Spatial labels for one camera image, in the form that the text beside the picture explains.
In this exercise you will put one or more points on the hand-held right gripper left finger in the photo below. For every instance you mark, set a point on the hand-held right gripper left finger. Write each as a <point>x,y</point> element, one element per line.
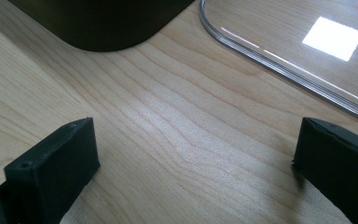
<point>49,165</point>

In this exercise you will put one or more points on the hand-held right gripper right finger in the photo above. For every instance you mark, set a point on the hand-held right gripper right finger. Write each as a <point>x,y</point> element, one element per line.
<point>338,165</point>

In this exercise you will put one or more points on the clear plastic tray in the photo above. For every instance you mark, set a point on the clear plastic tray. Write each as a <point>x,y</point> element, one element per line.
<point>292,40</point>

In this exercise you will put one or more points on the black rounded object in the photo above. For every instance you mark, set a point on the black rounded object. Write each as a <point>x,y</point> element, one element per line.
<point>102,21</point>

